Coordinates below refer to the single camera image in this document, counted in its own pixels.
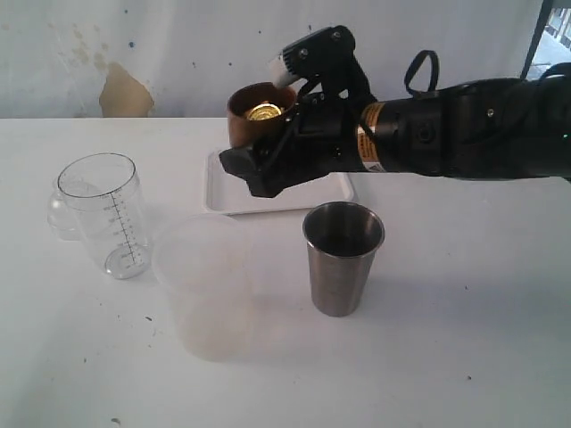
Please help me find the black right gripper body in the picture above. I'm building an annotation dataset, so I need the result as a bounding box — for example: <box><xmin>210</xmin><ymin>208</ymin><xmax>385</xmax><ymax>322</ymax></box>
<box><xmin>252</xmin><ymin>93</ymin><xmax>379</xmax><ymax>177</ymax></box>

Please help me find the gold coin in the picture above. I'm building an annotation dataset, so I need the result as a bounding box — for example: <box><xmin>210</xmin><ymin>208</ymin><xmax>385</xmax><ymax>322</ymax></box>
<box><xmin>244</xmin><ymin>103</ymin><xmax>284</xmax><ymax>121</ymax></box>

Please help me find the brown wooden bowl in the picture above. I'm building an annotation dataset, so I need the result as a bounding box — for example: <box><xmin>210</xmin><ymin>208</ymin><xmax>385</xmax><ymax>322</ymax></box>
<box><xmin>227</xmin><ymin>82</ymin><xmax>297</xmax><ymax>148</ymax></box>

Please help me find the stainless steel cup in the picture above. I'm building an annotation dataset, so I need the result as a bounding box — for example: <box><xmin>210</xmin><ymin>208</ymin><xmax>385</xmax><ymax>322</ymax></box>
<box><xmin>302</xmin><ymin>202</ymin><xmax>385</xmax><ymax>317</ymax></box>

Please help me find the clear plastic shaker cup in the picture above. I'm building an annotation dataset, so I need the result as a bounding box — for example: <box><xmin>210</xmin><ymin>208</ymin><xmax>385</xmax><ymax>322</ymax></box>
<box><xmin>57</xmin><ymin>152</ymin><xmax>152</xmax><ymax>280</ymax></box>

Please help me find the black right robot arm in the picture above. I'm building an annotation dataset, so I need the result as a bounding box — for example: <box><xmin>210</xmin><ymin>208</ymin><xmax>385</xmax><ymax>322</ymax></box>
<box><xmin>219</xmin><ymin>55</ymin><xmax>570</xmax><ymax>198</ymax></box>

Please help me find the clear dome shaker lid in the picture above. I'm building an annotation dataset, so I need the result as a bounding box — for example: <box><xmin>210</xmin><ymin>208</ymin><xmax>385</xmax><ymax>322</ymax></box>
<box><xmin>46</xmin><ymin>180</ymin><xmax>81</xmax><ymax>242</ymax></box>

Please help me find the white rectangular tray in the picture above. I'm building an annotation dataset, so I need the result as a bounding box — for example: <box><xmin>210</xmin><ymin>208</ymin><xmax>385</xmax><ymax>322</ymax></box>
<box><xmin>203</xmin><ymin>152</ymin><xmax>356</xmax><ymax>215</ymax></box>

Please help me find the translucent plastic container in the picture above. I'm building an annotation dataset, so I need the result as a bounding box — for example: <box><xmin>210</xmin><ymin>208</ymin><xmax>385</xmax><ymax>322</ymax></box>
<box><xmin>152</xmin><ymin>214</ymin><xmax>254</xmax><ymax>362</ymax></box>

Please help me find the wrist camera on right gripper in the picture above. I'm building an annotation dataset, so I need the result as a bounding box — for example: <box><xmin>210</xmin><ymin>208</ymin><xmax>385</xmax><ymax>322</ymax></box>
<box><xmin>269</xmin><ymin>25</ymin><xmax>356</xmax><ymax>88</ymax></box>

